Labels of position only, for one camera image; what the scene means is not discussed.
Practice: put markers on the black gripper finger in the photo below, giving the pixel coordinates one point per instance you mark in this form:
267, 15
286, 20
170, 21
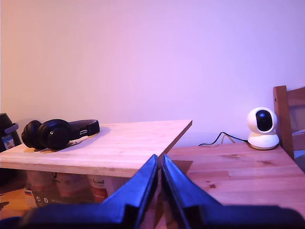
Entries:
140, 190
181, 190

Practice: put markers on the white tub with red label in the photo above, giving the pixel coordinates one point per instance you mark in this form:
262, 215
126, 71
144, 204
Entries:
101, 187
71, 184
40, 182

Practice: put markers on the light wooden board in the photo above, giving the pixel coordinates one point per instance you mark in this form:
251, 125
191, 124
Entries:
114, 148

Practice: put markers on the dark cardboard box with flag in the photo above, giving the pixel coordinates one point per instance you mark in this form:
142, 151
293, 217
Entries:
47, 199

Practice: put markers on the black over-ear headphones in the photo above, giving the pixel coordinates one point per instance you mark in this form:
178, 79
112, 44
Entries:
52, 133

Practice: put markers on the black Philips rice cooker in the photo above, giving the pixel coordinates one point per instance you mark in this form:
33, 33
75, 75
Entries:
7, 124

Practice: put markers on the white dome security camera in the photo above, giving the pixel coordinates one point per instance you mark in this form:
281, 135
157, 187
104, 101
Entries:
262, 128

